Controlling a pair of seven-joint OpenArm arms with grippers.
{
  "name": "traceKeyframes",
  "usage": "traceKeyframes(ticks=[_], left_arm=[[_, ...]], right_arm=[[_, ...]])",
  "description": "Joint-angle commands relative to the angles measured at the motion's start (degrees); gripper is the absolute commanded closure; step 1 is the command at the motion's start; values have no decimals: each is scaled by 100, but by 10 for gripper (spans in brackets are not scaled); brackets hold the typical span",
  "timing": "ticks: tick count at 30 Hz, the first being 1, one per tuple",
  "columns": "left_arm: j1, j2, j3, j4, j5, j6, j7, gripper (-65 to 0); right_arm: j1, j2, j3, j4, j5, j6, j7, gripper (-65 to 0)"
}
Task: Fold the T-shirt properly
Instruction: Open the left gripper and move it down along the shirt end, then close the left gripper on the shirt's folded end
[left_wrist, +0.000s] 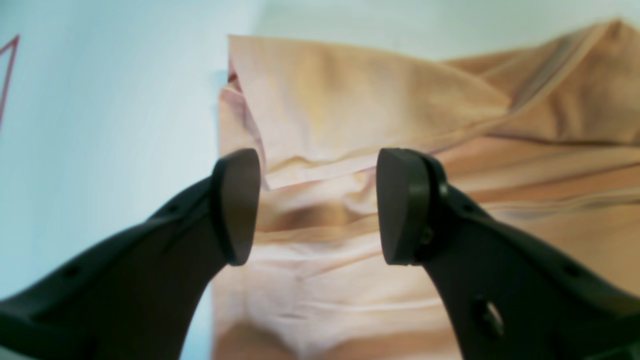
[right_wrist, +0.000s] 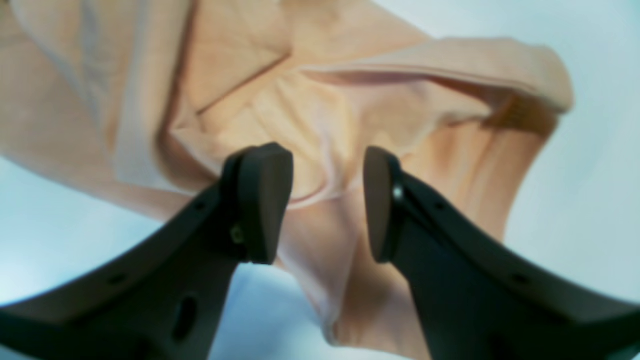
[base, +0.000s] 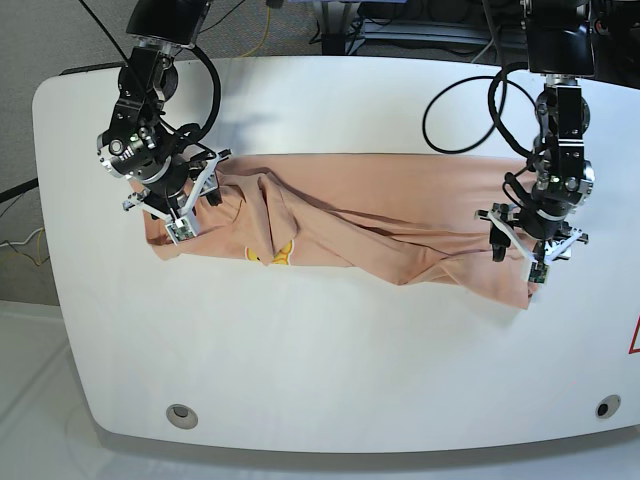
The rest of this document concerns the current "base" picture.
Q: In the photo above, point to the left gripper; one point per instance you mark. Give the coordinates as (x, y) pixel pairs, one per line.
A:
(535, 237)

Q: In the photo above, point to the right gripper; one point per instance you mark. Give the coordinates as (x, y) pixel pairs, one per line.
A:
(174, 190)

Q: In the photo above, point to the peach pink T-shirt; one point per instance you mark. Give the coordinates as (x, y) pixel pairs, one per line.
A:
(404, 218)

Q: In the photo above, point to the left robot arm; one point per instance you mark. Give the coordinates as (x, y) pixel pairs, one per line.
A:
(558, 43)

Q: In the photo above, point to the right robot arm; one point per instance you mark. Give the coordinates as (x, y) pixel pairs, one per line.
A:
(138, 138)

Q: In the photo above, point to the red triangle sticker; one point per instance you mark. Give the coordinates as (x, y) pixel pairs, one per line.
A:
(635, 342)

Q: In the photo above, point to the black bar at left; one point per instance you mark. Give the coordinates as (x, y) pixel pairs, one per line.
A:
(18, 190)

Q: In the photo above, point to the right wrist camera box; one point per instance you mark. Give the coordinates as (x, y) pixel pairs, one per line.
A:
(182, 229)

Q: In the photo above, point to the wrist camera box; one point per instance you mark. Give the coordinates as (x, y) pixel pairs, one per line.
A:
(537, 273)
(182, 229)

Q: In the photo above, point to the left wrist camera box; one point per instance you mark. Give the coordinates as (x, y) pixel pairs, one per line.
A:
(537, 273)

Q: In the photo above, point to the right table cable grommet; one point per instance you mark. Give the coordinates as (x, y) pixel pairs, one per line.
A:
(608, 406)

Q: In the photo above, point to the table cable grommet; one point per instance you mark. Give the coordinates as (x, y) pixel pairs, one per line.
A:
(608, 406)
(182, 416)

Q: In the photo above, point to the black table leg post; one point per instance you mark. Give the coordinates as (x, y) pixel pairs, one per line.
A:
(335, 19)

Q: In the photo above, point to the left table cable grommet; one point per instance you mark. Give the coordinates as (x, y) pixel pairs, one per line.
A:
(182, 416)

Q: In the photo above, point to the aluminium frame rail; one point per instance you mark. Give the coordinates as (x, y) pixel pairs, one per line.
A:
(447, 34)

